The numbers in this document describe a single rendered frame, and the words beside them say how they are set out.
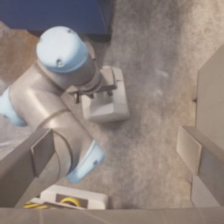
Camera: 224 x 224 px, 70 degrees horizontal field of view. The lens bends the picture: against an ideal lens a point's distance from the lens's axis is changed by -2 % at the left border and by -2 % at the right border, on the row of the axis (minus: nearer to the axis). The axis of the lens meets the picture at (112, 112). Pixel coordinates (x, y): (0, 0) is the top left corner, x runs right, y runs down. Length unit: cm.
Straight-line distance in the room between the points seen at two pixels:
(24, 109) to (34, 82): 5
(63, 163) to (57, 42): 18
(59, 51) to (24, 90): 9
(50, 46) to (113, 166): 60
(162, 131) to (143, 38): 46
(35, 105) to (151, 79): 60
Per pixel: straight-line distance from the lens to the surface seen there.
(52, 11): 70
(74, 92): 45
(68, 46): 28
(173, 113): 78
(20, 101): 32
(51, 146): 17
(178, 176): 80
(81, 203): 71
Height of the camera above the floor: 76
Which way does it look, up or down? 78 degrees down
